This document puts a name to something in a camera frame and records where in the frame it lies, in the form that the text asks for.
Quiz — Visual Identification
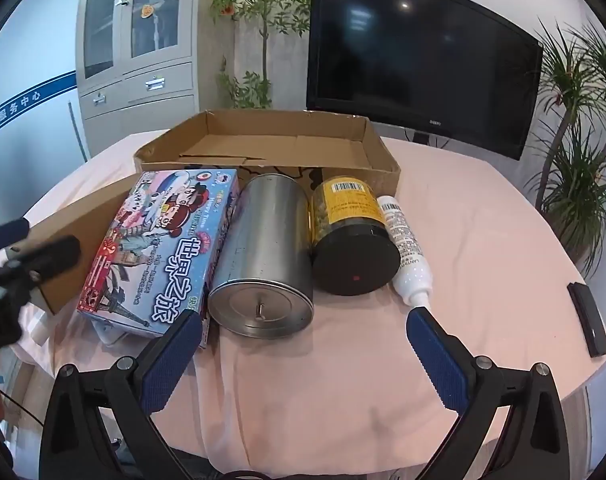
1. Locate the yellow jar with black lid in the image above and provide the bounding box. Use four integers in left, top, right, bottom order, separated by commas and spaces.
309, 175, 402, 297

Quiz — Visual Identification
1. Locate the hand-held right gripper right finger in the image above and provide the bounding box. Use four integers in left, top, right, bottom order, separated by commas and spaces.
405, 305, 571, 480

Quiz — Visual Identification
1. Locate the flat cardboard sheet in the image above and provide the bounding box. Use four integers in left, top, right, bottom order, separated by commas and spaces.
25, 185, 140, 316

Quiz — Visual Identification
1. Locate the tall thin green potted tree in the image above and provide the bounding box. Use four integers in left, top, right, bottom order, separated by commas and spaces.
203, 0, 314, 111

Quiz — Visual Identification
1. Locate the spiky leaved potted plant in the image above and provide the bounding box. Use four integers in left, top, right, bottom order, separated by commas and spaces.
525, 20, 606, 281

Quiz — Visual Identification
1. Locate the brown cardboard box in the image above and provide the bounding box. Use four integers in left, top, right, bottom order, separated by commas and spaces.
133, 109, 402, 197

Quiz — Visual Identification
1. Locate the silver metal canister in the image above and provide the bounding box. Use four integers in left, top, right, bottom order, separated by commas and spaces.
208, 174, 315, 339

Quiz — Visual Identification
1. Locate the black flat screen television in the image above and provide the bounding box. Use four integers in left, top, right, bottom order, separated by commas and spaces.
305, 0, 544, 161

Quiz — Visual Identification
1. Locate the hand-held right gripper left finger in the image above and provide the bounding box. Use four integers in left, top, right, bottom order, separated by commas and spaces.
40, 310, 206, 480

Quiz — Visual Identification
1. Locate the cartoon printed board game box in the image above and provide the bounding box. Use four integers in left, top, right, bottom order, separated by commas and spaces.
77, 167, 241, 348

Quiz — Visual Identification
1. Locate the grey metal filing cabinet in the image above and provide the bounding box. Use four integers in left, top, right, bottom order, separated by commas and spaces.
75, 0, 204, 162

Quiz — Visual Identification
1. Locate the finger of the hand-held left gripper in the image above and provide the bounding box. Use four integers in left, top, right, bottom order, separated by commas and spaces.
4, 236, 82, 283

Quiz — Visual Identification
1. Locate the black remote control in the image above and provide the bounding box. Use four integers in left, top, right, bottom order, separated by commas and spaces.
567, 282, 606, 358

